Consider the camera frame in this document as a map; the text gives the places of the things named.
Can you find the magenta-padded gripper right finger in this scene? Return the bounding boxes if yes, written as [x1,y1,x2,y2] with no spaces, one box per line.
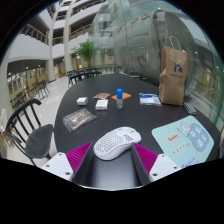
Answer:
[130,142,183,185]

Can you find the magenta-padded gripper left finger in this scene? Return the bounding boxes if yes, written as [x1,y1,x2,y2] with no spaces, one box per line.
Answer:
[39,141,94,185]

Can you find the white perforated computer mouse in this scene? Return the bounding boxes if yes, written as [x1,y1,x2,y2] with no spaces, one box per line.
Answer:
[93,126,142,162]

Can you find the light blue printed mouse pad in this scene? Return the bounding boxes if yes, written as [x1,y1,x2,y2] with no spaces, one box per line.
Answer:
[151,115,215,169]

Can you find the black spindle-back chair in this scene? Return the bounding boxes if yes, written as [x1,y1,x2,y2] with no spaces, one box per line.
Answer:
[4,97,55,166]

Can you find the clear plastic snack bag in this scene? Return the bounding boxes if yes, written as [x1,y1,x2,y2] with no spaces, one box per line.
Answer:
[62,107,98,133]

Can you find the dark grey phone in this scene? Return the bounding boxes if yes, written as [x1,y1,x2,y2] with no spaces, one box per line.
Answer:
[182,101,198,116]

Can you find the white and blue plastic packet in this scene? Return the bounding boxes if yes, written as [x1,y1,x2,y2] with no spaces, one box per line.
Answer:
[138,92,163,107]

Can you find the small white box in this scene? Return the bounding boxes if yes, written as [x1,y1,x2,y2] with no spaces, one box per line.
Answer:
[76,96,89,107]

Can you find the white flat box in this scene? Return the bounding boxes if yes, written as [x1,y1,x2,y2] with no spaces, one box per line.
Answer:
[94,99,109,111]

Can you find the flat orange card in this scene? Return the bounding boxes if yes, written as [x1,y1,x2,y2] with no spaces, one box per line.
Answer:
[111,92,132,102]

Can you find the far group of black chairs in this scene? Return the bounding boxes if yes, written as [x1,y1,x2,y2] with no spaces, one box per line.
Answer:
[9,79,51,109]

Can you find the small bottle with blue cap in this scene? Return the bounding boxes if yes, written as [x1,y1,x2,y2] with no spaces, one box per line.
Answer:
[115,88,124,110]

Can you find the flat brown packet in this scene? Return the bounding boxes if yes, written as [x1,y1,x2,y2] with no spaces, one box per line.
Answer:
[92,92,111,100]

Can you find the black chairs behind table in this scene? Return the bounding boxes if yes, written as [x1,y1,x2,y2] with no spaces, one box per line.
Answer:
[65,69,103,88]

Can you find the green potted plant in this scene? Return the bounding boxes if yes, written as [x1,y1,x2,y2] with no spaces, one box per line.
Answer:
[71,40,100,69]

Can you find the brown paper bag with handles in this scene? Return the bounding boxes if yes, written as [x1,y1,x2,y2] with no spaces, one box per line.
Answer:
[158,35,189,107]

